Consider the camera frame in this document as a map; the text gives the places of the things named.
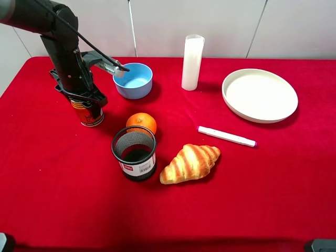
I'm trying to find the orange drink can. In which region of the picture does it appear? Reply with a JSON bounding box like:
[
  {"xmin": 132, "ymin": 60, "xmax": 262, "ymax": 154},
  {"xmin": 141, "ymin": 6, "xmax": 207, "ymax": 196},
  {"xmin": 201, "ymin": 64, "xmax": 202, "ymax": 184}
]
[{"xmin": 70, "ymin": 99, "xmax": 104, "ymax": 127}]

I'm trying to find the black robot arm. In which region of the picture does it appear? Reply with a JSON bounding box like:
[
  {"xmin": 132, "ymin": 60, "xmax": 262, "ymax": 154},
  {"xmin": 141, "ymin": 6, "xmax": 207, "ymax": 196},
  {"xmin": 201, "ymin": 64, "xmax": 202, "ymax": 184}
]
[{"xmin": 1, "ymin": 1, "xmax": 109, "ymax": 107}]

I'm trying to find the black mesh pen holder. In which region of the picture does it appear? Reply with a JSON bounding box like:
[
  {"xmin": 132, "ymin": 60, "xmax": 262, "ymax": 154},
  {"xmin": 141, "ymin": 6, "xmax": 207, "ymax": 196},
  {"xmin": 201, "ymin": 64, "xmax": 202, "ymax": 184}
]
[{"xmin": 111, "ymin": 125, "xmax": 157, "ymax": 182}]

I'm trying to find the black cable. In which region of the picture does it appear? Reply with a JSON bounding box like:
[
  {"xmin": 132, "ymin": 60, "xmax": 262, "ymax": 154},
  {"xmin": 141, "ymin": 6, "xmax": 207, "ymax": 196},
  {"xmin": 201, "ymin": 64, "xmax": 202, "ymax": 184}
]
[{"xmin": 35, "ymin": 0, "xmax": 131, "ymax": 73}]

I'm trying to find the tall white milk cup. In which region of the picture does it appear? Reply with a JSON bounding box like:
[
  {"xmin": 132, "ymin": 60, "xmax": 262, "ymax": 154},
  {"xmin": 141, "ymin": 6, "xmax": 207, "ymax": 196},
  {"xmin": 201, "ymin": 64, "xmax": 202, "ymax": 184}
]
[{"xmin": 181, "ymin": 34, "xmax": 205, "ymax": 91}]

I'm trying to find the croissant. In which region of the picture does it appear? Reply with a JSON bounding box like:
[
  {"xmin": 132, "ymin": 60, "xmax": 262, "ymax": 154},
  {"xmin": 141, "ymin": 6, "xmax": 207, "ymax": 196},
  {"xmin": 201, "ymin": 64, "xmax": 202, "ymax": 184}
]
[{"xmin": 160, "ymin": 144, "xmax": 221, "ymax": 185}]

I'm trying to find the orange fruit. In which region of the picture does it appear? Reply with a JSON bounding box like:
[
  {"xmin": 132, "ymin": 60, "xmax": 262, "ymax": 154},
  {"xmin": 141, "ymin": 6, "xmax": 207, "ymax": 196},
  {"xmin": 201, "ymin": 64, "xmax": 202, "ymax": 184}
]
[{"xmin": 126, "ymin": 112, "xmax": 157, "ymax": 134}]

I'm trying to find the cream round plate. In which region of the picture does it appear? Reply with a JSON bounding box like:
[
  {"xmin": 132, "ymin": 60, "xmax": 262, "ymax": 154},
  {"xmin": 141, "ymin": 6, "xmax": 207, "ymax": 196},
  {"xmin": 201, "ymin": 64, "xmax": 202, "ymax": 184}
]
[{"xmin": 222, "ymin": 69, "xmax": 298, "ymax": 124}]

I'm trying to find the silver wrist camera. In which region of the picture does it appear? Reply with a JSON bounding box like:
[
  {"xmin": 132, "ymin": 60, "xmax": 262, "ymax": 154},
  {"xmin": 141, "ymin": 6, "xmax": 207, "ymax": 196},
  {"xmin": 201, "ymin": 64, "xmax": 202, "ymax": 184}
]
[{"xmin": 81, "ymin": 50, "xmax": 125, "ymax": 78}]

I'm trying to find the red velvet tablecloth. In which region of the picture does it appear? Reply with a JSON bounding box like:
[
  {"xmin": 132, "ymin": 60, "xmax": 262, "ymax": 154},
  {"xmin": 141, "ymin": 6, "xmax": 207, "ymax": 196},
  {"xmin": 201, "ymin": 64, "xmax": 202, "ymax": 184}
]
[{"xmin": 1, "ymin": 57, "xmax": 335, "ymax": 251}]

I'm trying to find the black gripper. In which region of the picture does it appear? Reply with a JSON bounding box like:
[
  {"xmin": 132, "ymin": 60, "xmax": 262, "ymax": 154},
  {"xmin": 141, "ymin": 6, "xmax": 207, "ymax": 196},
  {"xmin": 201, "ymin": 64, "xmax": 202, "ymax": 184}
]
[{"xmin": 41, "ymin": 35, "xmax": 107, "ymax": 107}]

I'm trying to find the blue bowl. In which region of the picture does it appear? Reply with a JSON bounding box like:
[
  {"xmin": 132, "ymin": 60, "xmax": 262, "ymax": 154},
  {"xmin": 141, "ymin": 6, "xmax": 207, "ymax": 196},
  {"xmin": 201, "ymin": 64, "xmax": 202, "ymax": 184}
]
[{"xmin": 113, "ymin": 63, "xmax": 153, "ymax": 100}]

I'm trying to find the white marker pen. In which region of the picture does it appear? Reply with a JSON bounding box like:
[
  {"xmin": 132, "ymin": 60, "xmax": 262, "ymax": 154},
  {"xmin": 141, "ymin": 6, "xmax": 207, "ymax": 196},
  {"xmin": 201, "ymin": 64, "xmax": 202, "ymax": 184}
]
[{"xmin": 197, "ymin": 126, "xmax": 257, "ymax": 148}]

